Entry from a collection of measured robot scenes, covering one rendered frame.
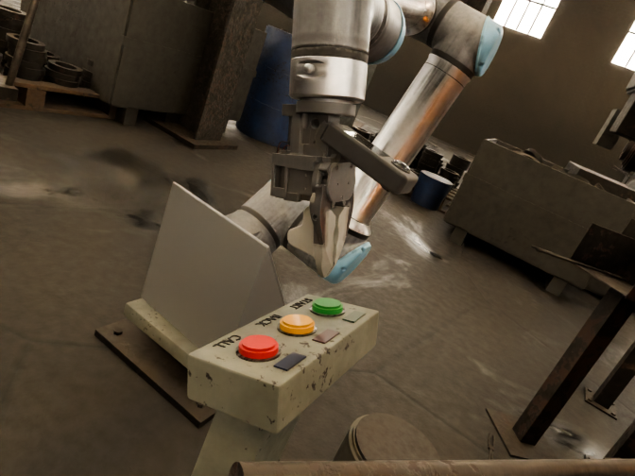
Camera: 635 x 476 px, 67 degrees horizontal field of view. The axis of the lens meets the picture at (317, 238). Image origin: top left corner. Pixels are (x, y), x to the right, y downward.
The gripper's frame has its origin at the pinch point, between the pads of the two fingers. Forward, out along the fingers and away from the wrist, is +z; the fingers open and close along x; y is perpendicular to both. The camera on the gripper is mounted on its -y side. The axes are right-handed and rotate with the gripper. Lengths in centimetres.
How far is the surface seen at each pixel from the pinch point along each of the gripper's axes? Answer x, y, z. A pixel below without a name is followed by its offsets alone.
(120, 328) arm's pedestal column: -32, 78, 39
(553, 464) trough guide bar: 24.9, -26.9, 0.8
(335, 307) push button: 0.6, -1.5, 4.7
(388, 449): 4.5, -11.4, 18.3
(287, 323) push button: 9.0, 0.3, 4.6
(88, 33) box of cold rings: -149, 248, -68
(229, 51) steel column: -205, 186, -67
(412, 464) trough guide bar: 33.8, -21.4, -2.4
